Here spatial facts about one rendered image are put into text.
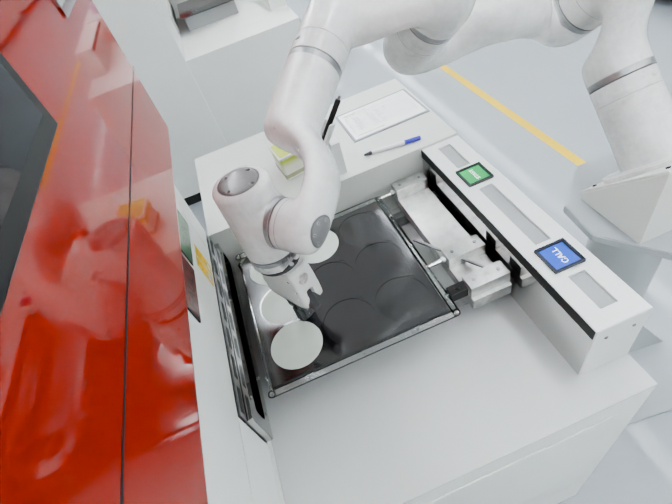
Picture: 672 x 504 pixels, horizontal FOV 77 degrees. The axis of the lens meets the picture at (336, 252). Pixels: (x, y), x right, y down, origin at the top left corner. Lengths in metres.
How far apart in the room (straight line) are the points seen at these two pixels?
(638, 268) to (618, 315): 0.46
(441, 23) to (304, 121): 0.27
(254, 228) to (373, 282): 0.33
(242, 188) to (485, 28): 0.54
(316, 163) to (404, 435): 0.47
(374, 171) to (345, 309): 0.35
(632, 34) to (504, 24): 0.26
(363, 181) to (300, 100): 0.40
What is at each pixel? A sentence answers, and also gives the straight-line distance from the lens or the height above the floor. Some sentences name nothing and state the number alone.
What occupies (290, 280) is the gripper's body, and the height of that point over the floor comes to 1.06.
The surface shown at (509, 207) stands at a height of 0.96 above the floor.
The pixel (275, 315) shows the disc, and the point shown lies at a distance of 0.86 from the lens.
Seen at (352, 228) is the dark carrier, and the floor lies 0.90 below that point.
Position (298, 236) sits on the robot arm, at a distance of 0.56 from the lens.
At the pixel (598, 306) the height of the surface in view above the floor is 0.96.
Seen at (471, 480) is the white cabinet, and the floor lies 0.77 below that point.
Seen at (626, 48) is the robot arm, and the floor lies 1.11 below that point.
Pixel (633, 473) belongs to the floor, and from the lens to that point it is 1.70.
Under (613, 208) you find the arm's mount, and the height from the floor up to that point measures 0.86.
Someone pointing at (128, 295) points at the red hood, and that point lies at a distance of 0.38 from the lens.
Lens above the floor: 1.56
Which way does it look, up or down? 46 degrees down
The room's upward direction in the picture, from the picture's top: 19 degrees counter-clockwise
